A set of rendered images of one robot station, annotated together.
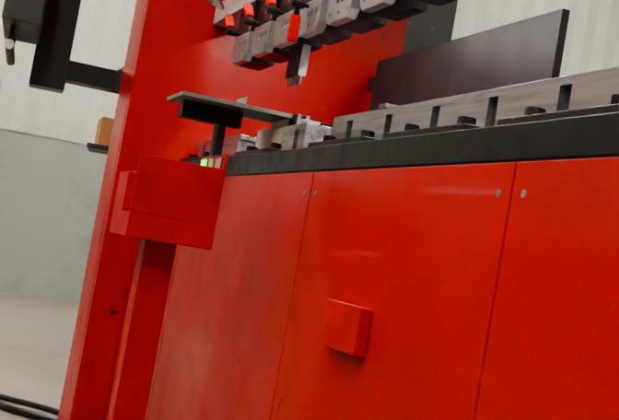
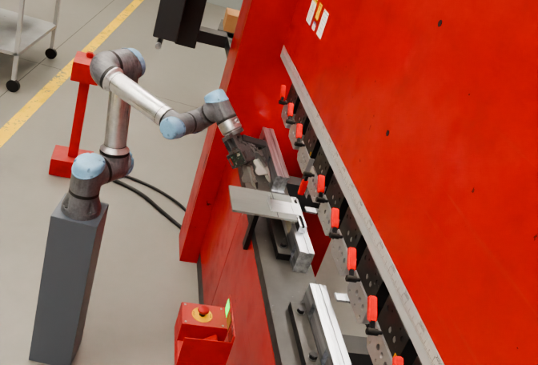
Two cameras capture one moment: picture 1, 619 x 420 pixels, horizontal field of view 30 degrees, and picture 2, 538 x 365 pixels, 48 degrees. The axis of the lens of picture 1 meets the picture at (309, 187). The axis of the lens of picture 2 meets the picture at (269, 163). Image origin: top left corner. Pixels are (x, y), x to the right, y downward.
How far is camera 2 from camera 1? 1.66 m
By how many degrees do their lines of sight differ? 30
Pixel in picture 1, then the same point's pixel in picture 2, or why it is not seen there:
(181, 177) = (207, 346)
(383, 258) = not seen: outside the picture
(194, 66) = (266, 80)
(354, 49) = not seen: hidden behind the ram
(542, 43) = not seen: hidden behind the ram
